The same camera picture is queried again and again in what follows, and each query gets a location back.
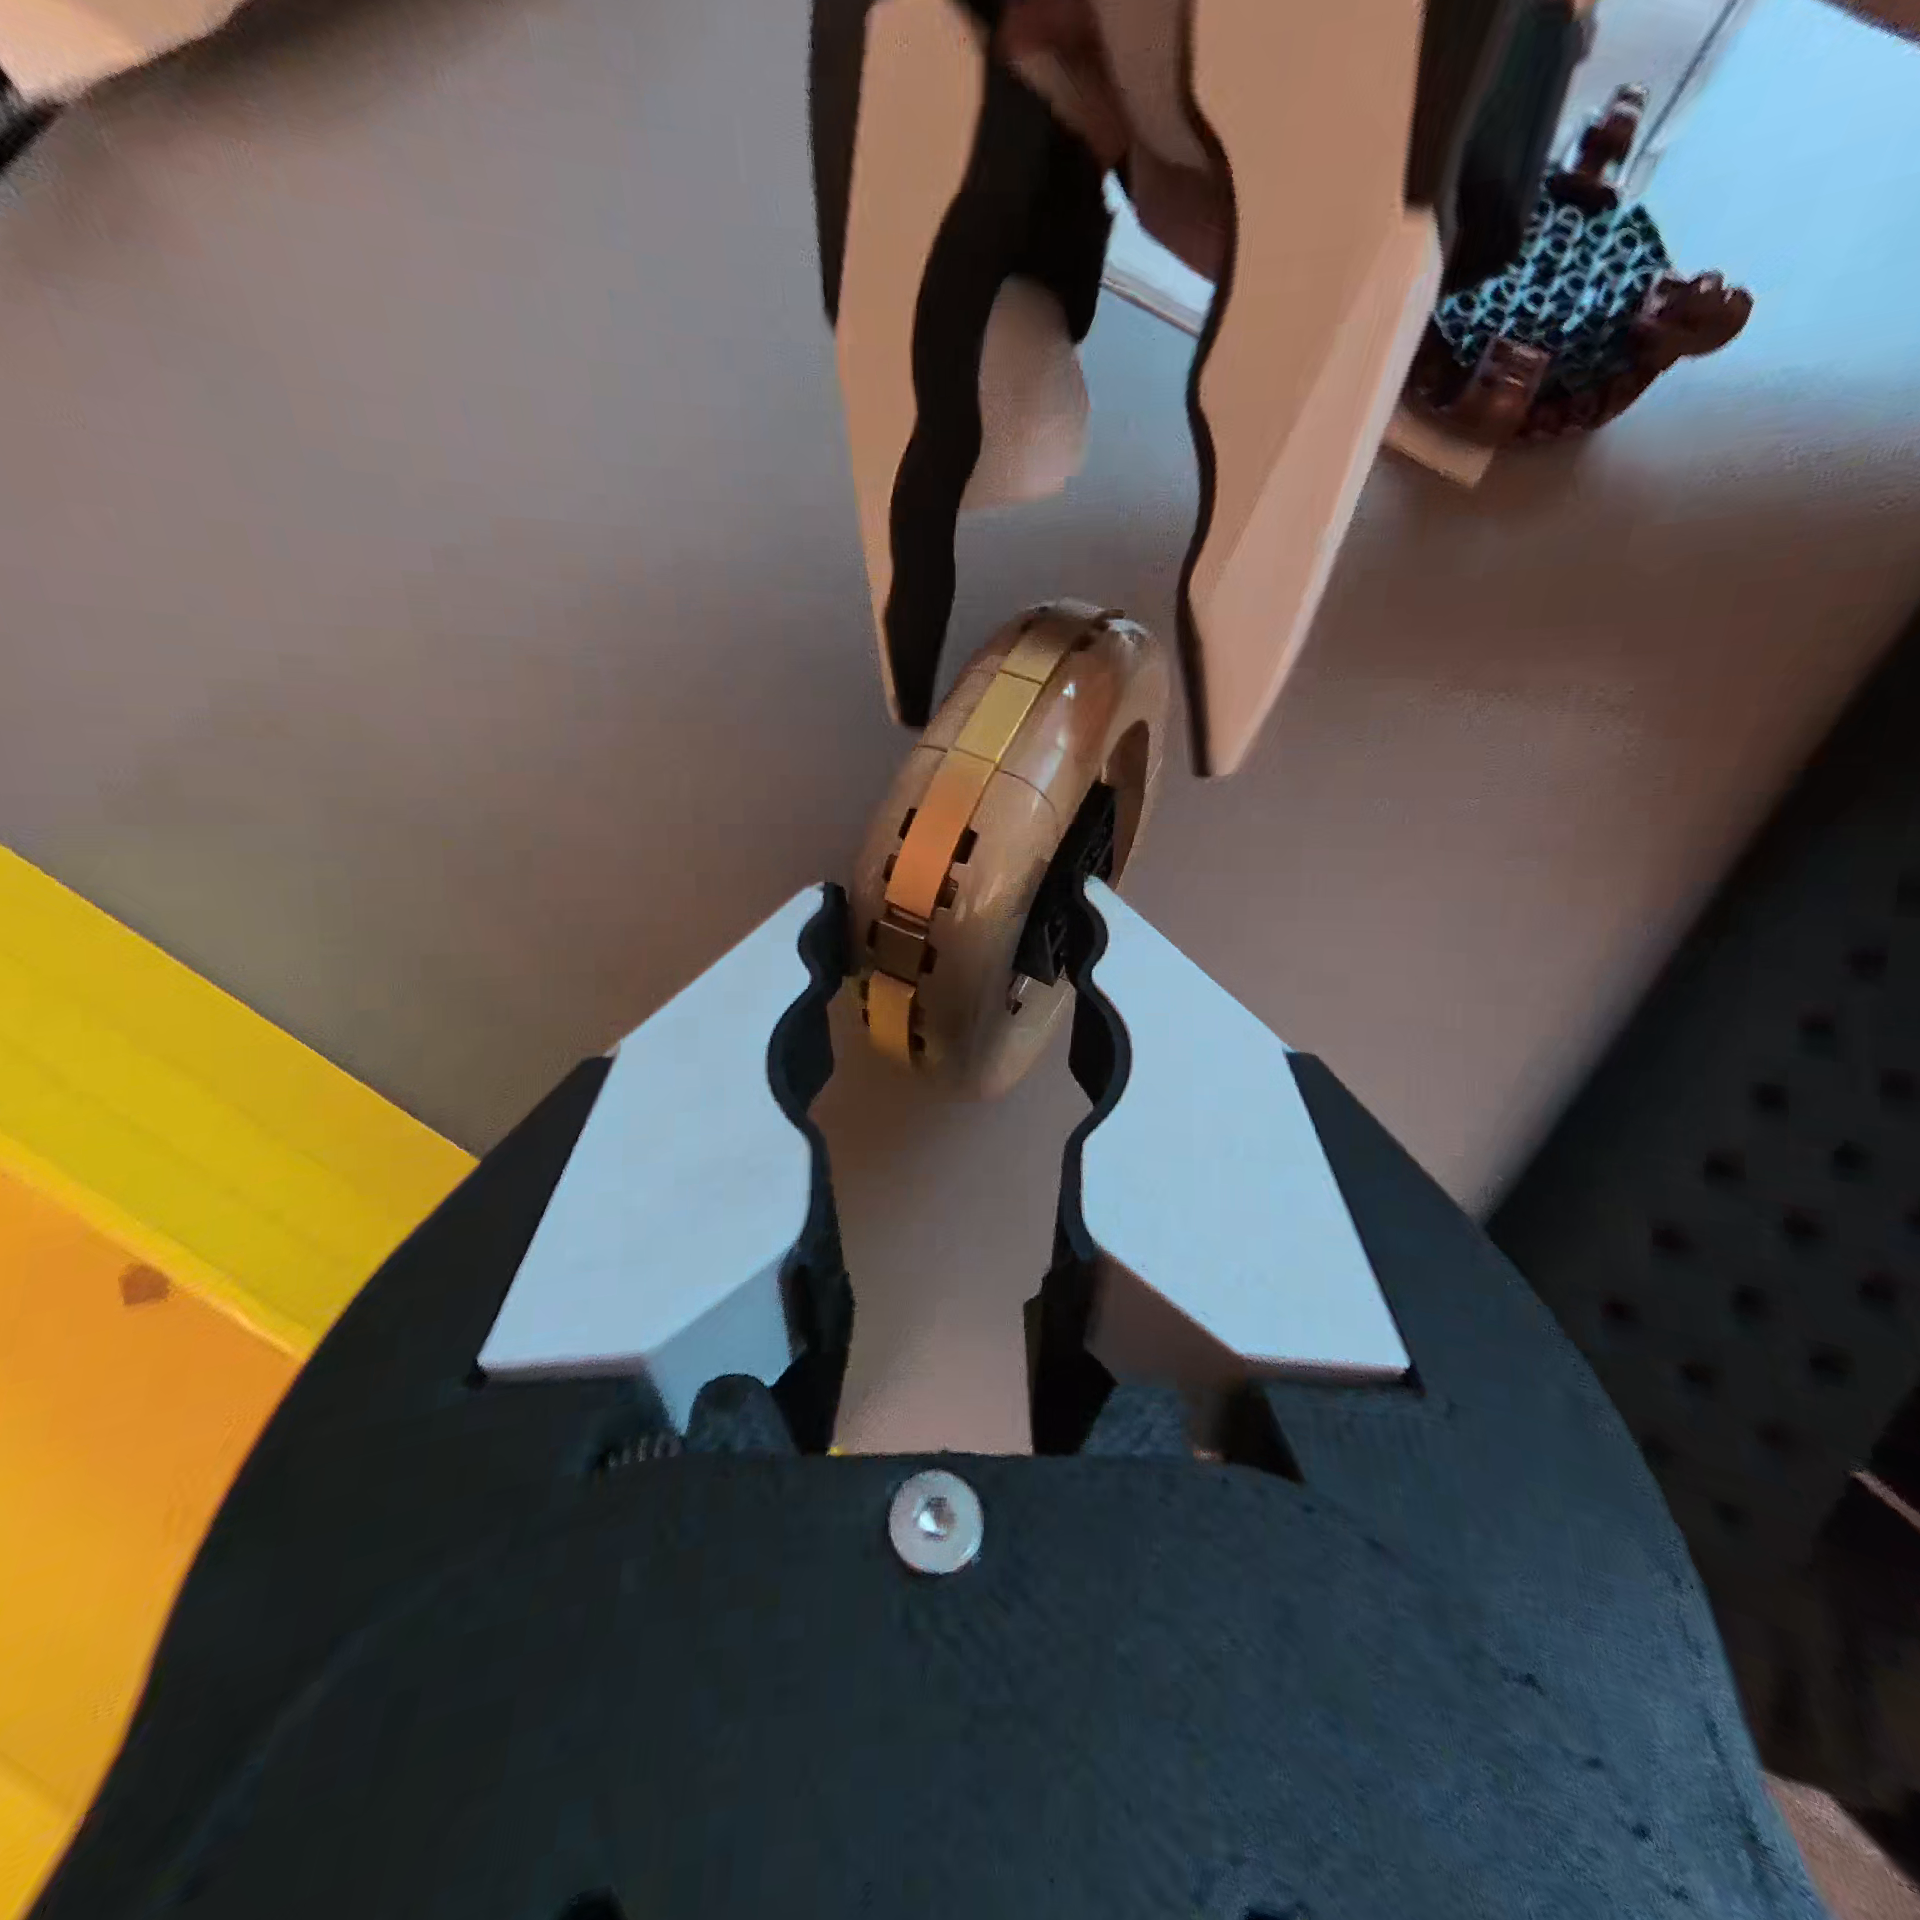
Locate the open instruction booklet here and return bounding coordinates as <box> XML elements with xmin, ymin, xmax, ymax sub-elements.
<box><xmin>1102</xmin><ymin>0</ymin><xmax>1920</xmax><ymax>491</ymax></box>

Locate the black perforated panel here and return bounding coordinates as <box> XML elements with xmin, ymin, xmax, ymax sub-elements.
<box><xmin>1486</xmin><ymin>623</ymin><xmax>1920</xmax><ymax>1824</ymax></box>

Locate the yellow plastic box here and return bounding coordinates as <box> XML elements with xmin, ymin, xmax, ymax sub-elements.
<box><xmin>0</xmin><ymin>844</ymin><xmax>482</xmax><ymax>1920</ymax></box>

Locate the tan brick ring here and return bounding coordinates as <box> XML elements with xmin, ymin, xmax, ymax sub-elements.
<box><xmin>847</xmin><ymin>600</ymin><xmax>1172</xmax><ymax>1105</ymax></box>

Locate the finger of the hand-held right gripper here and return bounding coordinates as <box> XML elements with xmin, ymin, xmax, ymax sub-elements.
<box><xmin>830</xmin><ymin>0</ymin><xmax>1003</xmax><ymax>735</ymax></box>
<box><xmin>1175</xmin><ymin>0</ymin><xmax>1454</xmax><ymax>783</ymax></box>

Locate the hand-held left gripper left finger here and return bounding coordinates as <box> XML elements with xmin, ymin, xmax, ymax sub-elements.
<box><xmin>478</xmin><ymin>882</ymin><xmax>856</xmax><ymax>1456</ymax></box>

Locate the person's right hand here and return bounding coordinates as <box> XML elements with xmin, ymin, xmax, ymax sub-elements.
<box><xmin>960</xmin><ymin>0</ymin><xmax>1248</xmax><ymax>515</ymax></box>

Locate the person's printed grey shirt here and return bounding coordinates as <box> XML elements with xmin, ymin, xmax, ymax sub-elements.
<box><xmin>1756</xmin><ymin>1770</ymin><xmax>1920</xmax><ymax>1920</ymax></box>

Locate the round brown brick base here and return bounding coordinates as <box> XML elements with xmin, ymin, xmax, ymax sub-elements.
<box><xmin>1400</xmin><ymin>82</ymin><xmax>1757</xmax><ymax>448</ymax></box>

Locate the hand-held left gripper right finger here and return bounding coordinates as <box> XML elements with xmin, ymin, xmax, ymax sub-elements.
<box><xmin>1027</xmin><ymin>873</ymin><xmax>1419</xmax><ymax>1456</ymax></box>

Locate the grey desk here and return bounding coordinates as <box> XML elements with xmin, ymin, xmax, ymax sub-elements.
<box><xmin>0</xmin><ymin>0</ymin><xmax>1920</xmax><ymax>1226</ymax></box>

